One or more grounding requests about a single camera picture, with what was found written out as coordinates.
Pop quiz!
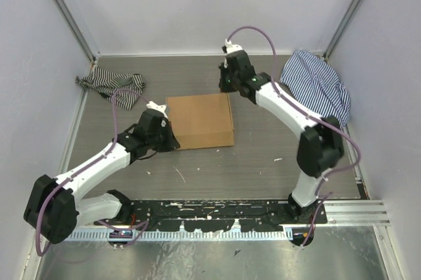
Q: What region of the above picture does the brown cardboard box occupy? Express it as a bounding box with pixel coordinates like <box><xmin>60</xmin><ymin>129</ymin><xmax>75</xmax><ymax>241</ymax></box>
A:
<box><xmin>166</xmin><ymin>93</ymin><xmax>235</xmax><ymax>150</ymax></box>

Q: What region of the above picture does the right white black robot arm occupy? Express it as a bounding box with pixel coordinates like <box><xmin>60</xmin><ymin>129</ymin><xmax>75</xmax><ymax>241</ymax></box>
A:
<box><xmin>219</xmin><ymin>45</ymin><xmax>345</xmax><ymax>224</ymax></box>

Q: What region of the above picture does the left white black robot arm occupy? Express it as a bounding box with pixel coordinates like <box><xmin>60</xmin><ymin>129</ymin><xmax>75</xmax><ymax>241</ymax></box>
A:
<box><xmin>24</xmin><ymin>105</ymin><xmax>180</xmax><ymax>244</ymax></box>

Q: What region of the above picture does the black white striped cloth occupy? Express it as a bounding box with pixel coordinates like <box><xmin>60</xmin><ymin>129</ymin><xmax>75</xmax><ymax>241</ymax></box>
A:
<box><xmin>75</xmin><ymin>66</ymin><xmax>146</xmax><ymax>110</ymax></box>

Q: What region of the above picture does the blue white striped cloth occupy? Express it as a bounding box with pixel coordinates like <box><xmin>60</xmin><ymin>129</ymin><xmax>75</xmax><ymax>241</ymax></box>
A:
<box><xmin>280</xmin><ymin>50</ymin><xmax>351</xmax><ymax>129</ymax></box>

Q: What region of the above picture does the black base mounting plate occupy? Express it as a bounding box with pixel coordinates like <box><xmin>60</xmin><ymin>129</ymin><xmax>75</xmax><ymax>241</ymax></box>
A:
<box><xmin>104</xmin><ymin>199</ymin><xmax>328</xmax><ymax>233</ymax></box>

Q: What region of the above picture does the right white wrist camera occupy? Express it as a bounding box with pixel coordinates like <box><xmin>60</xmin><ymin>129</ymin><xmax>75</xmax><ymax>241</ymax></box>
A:
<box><xmin>222</xmin><ymin>39</ymin><xmax>243</xmax><ymax>68</ymax></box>

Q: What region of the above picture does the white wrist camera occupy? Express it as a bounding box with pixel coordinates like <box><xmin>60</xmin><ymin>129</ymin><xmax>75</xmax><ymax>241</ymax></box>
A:
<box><xmin>222</xmin><ymin>39</ymin><xmax>243</xmax><ymax>68</ymax></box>
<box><xmin>146</xmin><ymin>101</ymin><xmax>169</xmax><ymax>118</ymax></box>

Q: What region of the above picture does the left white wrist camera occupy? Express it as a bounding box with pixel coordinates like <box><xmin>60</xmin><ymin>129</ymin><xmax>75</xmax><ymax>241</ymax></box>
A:
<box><xmin>146</xmin><ymin>101</ymin><xmax>169</xmax><ymax>118</ymax></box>

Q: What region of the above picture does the slotted grey cable duct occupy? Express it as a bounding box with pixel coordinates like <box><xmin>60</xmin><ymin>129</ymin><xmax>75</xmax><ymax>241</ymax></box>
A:
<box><xmin>66</xmin><ymin>228</ymin><xmax>293</xmax><ymax>242</ymax></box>

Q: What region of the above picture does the left aluminium frame post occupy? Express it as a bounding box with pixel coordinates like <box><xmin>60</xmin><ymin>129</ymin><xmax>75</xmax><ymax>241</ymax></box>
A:
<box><xmin>53</xmin><ymin>0</ymin><xmax>97</xmax><ymax>62</ymax></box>

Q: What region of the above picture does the aluminium frame post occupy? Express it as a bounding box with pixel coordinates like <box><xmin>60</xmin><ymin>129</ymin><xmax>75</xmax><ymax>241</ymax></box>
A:
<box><xmin>53</xmin><ymin>0</ymin><xmax>97</xmax><ymax>62</ymax></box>
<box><xmin>323</xmin><ymin>0</ymin><xmax>364</xmax><ymax>60</ymax></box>

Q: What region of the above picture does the aluminium front rail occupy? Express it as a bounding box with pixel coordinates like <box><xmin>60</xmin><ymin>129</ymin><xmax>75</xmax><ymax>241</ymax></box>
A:
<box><xmin>315</xmin><ymin>199</ymin><xmax>391</xmax><ymax>228</ymax></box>

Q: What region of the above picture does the right aluminium frame post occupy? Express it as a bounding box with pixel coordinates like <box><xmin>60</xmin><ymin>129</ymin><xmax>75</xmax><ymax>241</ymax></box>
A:
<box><xmin>323</xmin><ymin>0</ymin><xmax>364</xmax><ymax>60</ymax></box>

